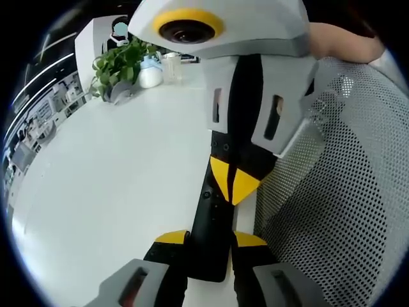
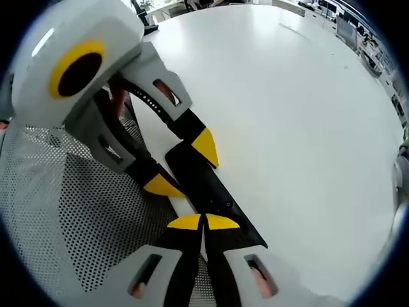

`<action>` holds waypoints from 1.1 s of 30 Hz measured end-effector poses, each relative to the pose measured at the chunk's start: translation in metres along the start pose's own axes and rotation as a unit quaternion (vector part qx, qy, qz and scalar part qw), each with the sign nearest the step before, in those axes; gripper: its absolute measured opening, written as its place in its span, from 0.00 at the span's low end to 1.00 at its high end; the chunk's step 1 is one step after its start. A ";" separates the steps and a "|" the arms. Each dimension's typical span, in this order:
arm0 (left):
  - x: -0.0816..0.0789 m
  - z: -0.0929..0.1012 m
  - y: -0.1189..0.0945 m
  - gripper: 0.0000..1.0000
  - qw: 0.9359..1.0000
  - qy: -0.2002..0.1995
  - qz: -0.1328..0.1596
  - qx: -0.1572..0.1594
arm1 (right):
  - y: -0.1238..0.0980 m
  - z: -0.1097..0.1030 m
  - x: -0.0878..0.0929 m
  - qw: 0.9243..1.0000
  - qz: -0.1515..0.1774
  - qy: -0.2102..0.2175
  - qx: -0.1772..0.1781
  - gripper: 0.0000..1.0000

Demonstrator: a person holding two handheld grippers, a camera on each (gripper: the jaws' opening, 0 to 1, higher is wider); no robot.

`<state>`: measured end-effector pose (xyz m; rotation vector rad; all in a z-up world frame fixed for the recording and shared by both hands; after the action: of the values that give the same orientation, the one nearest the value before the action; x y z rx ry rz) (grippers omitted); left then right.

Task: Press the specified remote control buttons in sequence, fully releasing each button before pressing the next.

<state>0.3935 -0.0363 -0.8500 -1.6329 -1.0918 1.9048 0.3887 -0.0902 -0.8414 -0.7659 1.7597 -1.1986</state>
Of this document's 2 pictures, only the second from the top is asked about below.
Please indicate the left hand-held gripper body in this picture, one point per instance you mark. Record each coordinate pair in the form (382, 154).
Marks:
(38, 80)

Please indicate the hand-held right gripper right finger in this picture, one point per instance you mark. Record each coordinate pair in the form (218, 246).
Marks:
(233, 281)

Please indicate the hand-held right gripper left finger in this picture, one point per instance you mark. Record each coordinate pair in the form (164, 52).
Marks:
(179, 256)

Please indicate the black remote control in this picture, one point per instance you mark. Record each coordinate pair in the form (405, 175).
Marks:
(198, 179)

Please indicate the person's left hand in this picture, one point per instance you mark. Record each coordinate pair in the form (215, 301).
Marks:
(119, 100)

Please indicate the grey computer monitor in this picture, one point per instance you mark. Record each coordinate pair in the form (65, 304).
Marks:
(346, 30)

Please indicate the potted green plant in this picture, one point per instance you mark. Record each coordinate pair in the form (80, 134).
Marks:
(404, 137)

